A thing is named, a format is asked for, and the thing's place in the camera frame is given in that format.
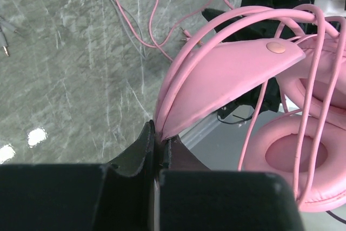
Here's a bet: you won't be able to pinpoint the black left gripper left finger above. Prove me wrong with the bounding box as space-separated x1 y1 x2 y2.
1 121 155 230

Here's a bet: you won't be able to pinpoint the pink headphones with cable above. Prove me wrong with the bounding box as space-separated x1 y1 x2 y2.
111 0 346 212

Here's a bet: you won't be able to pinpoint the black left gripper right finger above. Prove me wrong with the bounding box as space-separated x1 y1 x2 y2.
159 137 304 230

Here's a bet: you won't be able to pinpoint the thin grey audio cable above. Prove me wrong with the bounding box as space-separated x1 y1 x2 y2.
0 0 148 59

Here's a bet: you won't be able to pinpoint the aluminium front rail frame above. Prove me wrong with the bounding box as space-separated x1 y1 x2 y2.
179 114 220 150

